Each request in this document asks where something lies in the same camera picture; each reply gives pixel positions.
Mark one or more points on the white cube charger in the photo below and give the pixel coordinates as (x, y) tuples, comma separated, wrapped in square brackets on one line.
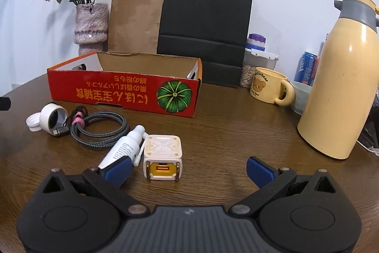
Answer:
[(162, 158)]

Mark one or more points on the red pumpkin cardboard box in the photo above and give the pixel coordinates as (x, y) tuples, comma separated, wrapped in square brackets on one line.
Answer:
[(164, 84)]

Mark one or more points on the seed jar with white lid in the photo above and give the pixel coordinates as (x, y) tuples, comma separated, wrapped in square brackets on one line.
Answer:
[(254, 58)]

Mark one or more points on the brown paper bag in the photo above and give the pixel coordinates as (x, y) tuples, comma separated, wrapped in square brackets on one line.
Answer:
[(134, 26)]

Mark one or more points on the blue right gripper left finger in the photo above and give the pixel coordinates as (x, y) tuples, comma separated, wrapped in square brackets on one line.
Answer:
[(118, 172)]

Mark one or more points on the pink textured vase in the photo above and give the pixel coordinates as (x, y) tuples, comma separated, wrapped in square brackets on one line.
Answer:
[(91, 27)]

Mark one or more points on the white tape roll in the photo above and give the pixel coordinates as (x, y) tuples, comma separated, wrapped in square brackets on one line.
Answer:
[(52, 118)]

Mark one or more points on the white spray bottle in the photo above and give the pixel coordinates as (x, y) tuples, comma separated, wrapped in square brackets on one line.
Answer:
[(132, 145)]

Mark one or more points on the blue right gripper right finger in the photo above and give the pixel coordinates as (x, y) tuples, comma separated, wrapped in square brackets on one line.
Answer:
[(260, 172)]

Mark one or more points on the white ribbed bottle cap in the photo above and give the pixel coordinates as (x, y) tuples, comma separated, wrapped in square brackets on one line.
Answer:
[(33, 122)]

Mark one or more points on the black paper bag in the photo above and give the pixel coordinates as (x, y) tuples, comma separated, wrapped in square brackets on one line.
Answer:
[(213, 30)]

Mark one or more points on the grey ceramic cup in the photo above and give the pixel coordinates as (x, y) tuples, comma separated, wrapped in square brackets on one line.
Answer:
[(302, 92)]

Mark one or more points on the cream thermos jug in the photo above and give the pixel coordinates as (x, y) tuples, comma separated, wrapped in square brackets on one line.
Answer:
[(346, 81)]

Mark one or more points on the purple capped bottle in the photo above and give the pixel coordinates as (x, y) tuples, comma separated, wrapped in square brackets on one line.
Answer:
[(256, 41)]

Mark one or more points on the yellow bear mug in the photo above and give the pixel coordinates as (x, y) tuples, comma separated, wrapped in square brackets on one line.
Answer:
[(272, 87)]

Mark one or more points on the blue soda can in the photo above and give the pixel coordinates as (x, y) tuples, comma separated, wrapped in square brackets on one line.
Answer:
[(306, 71)]

